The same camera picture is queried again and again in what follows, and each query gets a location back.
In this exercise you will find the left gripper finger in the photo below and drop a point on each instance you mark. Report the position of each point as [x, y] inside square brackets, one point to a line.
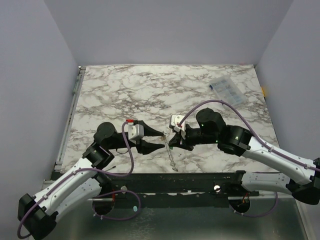
[144, 130]
[146, 148]

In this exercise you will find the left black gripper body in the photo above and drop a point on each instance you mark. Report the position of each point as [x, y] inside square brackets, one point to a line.
[120, 144]

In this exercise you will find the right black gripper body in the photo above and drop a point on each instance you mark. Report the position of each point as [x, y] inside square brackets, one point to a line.
[189, 138]

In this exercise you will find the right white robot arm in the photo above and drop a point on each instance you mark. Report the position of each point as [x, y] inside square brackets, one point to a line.
[295, 175]

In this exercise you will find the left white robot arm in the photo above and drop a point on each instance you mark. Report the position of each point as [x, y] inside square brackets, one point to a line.
[37, 213]

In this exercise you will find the clear plastic organizer box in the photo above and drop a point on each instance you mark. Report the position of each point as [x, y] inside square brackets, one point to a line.
[227, 91]

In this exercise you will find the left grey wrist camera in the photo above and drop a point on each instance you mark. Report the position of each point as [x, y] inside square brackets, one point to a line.
[135, 132]

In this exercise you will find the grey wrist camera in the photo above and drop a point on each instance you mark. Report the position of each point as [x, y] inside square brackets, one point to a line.
[176, 126]
[135, 132]

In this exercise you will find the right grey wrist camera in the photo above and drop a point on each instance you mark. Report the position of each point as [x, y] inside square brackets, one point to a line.
[176, 126]

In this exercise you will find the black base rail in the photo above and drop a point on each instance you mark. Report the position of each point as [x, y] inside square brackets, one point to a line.
[171, 190]

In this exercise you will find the metal side rail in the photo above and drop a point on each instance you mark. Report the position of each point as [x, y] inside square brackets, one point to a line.
[75, 96]

